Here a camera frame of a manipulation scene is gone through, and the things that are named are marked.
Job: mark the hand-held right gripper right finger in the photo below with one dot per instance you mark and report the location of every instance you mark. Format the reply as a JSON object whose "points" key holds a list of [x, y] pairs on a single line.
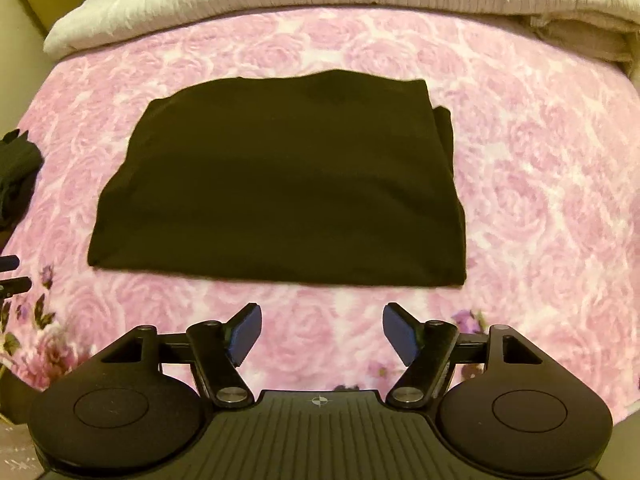
{"points": [[399, 332]]}

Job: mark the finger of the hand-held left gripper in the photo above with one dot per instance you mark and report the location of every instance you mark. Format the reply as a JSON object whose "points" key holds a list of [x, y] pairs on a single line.
{"points": [[9, 263], [15, 288]]}

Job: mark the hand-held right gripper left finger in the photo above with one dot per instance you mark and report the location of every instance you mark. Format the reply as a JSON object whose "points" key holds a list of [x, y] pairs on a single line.
{"points": [[247, 332]]}

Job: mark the dark brown garment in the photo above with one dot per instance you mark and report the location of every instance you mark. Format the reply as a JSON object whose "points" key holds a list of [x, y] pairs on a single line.
{"points": [[280, 180]]}

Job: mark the black garment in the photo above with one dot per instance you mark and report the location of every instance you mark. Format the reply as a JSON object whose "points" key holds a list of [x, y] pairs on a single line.
{"points": [[17, 170]]}

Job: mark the pink floral blanket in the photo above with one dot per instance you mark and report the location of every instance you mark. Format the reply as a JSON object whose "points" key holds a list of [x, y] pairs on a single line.
{"points": [[525, 185]]}

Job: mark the beige folded blanket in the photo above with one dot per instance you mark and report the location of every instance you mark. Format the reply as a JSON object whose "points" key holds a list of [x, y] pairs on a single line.
{"points": [[580, 35]]}

